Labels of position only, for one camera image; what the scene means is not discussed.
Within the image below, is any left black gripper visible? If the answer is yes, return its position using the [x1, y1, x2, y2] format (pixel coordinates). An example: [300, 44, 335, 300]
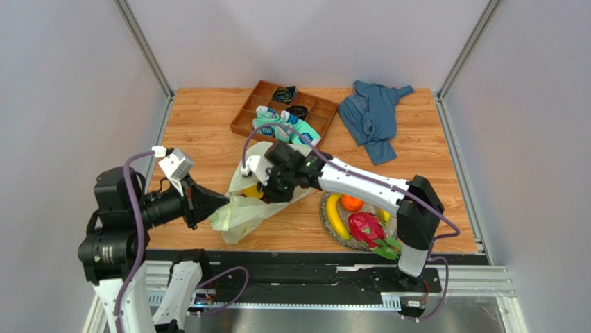
[131, 170, 229, 228]

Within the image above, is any translucent yellow plastic bag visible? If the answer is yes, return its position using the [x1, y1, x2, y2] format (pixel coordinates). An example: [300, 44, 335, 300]
[209, 142, 313, 244]

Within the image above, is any single yellow banana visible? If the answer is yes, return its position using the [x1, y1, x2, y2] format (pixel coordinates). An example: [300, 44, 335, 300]
[325, 194, 351, 240]

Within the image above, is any orange fake tangerine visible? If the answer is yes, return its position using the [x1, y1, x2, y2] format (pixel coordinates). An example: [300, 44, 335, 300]
[339, 194, 365, 213]

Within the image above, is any pink dragon fruit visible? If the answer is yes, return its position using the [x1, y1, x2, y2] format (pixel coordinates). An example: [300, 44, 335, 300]
[348, 212, 402, 260]

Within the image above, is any yellow banana bunch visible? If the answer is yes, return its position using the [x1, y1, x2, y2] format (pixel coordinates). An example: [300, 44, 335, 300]
[378, 209, 391, 225]

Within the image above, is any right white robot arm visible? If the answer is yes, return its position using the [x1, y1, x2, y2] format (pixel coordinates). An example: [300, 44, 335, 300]
[247, 142, 444, 278]

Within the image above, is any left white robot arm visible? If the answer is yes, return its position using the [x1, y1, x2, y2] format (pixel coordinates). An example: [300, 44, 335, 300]
[78, 166, 229, 332]

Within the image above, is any yellow fake pepper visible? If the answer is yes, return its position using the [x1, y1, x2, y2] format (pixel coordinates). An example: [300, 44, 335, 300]
[241, 185, 264, 200]

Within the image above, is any teal sock right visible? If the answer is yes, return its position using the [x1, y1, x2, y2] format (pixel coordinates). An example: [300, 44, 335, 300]
[275, 110, 321, 146]

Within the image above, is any teal sock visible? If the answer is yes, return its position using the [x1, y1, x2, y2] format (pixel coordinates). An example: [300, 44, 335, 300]
[252, 105, 280, 137]
[275, 110, 321, 146]

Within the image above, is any black rolled sock middle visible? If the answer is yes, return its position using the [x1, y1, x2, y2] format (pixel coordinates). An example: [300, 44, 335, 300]
[286, 105, 309, 120]

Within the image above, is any teal sock left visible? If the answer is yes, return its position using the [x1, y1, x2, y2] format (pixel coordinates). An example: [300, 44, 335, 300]
[252, 105, 280, 137]

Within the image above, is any brown compartment tray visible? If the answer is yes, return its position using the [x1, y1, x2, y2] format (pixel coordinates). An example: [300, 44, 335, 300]
[230, 80, 338, 148]

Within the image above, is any dark rolled sock back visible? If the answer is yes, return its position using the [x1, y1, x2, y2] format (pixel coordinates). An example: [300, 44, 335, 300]
[271, 86, 298, 105]

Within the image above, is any blue cloth shirt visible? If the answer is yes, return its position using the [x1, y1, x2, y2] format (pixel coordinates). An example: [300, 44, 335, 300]
[338, 80, 415, 165]

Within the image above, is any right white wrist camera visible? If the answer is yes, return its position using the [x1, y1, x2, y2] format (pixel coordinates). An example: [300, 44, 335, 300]
[240, 155, 274, 186]

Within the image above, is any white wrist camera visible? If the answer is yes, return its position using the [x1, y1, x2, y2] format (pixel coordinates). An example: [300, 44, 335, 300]
[240, 155, 274, 186]
[151, 146, 194, 197]

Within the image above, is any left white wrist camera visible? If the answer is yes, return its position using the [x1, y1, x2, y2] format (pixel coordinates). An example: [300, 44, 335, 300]
[151, 146, 194, 197]

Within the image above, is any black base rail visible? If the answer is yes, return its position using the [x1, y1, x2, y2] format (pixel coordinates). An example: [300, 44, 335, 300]
[152, 249, 490, 306]

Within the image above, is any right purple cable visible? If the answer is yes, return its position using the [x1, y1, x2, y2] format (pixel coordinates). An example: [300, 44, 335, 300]
[241, 122, 462, 322]

